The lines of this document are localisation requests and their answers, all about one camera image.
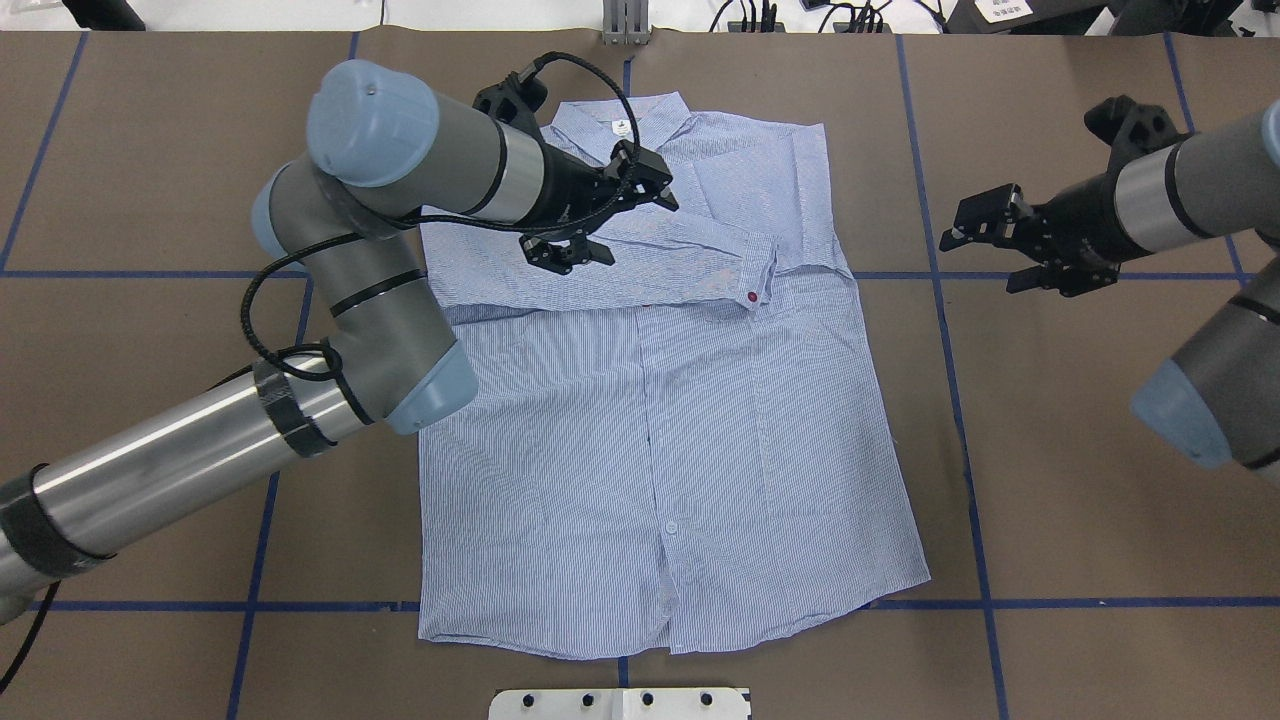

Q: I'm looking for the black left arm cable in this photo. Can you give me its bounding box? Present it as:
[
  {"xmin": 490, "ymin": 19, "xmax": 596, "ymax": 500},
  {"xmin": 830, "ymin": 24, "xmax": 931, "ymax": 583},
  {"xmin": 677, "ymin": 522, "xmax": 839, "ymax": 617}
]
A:
[{"xmin": 0, "ymin": 53, "xmax": 641, "ymax": 691}]

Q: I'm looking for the aluminium frame post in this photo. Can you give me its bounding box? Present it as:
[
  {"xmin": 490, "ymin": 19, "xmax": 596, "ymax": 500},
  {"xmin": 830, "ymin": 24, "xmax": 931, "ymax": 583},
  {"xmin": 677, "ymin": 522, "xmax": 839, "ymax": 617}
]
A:
[{"xmin": 602, "ymin": 0, "xmax": 652, "ymax": 46}]

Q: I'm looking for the light blue striped shirt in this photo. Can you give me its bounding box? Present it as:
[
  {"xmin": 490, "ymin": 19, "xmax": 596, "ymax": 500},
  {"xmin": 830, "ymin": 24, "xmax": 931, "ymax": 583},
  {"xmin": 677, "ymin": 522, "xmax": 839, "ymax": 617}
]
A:
[{"xmin": 419, "ymin": 94, "xmax": 931, "ymax": 660}]

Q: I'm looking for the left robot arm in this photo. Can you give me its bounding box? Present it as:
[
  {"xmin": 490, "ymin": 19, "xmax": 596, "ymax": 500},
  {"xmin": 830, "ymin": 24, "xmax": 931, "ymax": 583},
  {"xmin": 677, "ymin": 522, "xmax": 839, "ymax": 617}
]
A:
[{"xmin": 1, "ymin": 53, "xmax": 678, "ymax": 623}]

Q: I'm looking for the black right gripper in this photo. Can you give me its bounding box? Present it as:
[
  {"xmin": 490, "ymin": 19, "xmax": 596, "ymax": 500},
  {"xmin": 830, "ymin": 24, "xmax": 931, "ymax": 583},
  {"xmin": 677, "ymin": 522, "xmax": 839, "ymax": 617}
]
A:
[{"xmin": 938, "ymin": 183, "xmax": 1123, "ymax": 297}]

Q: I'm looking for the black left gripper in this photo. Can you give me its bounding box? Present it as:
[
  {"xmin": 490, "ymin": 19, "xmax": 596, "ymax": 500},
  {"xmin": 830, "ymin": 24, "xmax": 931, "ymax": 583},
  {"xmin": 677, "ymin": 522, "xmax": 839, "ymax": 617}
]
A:
[{"xmin": 520, "ymin": 140, "xmax": 680, "ymax": 269}]

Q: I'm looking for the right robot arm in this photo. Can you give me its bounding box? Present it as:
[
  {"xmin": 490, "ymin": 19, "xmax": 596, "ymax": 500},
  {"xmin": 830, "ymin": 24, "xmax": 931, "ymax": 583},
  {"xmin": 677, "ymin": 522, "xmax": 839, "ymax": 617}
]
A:
[{"xmin": 938, "ymin": 95, "xmax": 1279, "ymax": 484}]

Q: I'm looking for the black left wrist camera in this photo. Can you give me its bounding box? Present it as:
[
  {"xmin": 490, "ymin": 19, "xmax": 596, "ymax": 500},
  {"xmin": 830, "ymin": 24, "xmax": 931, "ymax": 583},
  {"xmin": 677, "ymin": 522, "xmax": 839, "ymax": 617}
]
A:
[{"xmin": 472, "ymin": 64, "xmax": 549, "ymax": 136}]

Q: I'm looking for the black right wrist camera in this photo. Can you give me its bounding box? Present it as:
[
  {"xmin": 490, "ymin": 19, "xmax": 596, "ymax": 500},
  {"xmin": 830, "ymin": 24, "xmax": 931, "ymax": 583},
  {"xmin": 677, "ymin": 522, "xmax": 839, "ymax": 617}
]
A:
[{"xmin": 1083, "ymin": 95, "xmax": 1190, "ymax": 167}]

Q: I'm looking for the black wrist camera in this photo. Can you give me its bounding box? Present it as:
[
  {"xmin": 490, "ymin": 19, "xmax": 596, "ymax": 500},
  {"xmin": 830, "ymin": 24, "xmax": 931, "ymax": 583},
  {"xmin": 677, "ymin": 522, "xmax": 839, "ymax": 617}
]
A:
[
  {"xmin": 472, "ymin": 64, "xmax": 549, "ymax": 136},
  {"xmin": 1083, "ymin": 95, "xmax": 1190, "ymax": 167}
]

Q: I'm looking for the white camera pillar with base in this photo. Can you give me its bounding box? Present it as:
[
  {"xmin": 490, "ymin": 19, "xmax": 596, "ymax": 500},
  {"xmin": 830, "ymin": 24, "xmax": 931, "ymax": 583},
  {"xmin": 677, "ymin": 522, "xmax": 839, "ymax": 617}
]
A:
[{"xmin": 488, "ymin": 687, "xmax": 754, "ymax": 719}]

